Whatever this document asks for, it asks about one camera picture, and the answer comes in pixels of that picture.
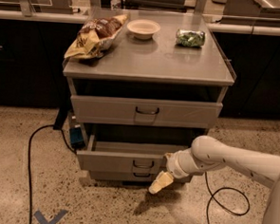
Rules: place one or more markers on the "blue power box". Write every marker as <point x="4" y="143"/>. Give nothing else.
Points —
<point x="76" y="138"/>

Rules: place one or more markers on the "dark counter with rail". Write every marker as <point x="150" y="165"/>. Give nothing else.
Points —
<point x="32" y="53"/>

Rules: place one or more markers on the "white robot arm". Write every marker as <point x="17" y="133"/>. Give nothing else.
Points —
<point x="208" y="154"/>

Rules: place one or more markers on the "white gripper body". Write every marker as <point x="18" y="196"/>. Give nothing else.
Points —
<point x="174" y="164"/>

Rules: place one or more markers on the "grey top drawer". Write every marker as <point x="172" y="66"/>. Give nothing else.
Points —
<point x="131" y="111"/>

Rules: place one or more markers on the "white paper bowl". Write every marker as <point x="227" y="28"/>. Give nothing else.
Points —
<point x="143" y="29"/>

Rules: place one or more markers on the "green crumpled snack bag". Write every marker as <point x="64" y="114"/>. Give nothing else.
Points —
<point x="190" y="38"/>

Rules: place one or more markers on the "grey drawer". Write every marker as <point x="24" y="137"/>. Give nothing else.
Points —
<point x="125" y="157"/>
<point x="131" y="111"/>
<point x="132" y="177"/>

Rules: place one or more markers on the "brown yellow chip bag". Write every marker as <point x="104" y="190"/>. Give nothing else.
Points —
<point x="95" y="37"/>

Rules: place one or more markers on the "grey bottom drawer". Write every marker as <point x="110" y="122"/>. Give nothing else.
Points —
<point x="132" y="177"/>

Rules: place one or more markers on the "grey metal drawer cabinet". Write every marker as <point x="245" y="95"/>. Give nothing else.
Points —
<point x="154" y="69"/>

